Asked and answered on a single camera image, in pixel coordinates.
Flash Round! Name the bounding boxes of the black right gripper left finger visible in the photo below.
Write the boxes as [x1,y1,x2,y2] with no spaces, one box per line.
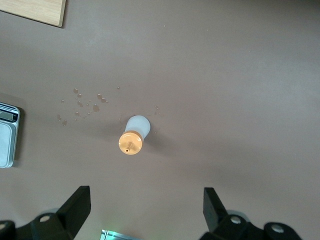
[17,185,91,240]

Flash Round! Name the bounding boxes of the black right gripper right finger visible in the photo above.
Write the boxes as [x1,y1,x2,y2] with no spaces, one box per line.
[201,187,266,240]

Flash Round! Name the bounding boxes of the silver digital kitchen scale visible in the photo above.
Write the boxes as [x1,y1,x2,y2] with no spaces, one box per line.
[0,101,21,169]

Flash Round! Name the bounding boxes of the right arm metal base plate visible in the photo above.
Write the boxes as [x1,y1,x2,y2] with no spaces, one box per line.
[100,228,137,240]

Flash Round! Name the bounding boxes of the bamboo cutting board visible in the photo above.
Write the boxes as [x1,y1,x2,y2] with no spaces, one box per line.
[0,0,68,28]

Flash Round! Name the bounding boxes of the translucent sauce bottle orange cap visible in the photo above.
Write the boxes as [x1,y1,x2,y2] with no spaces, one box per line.
[118,114,152,155]

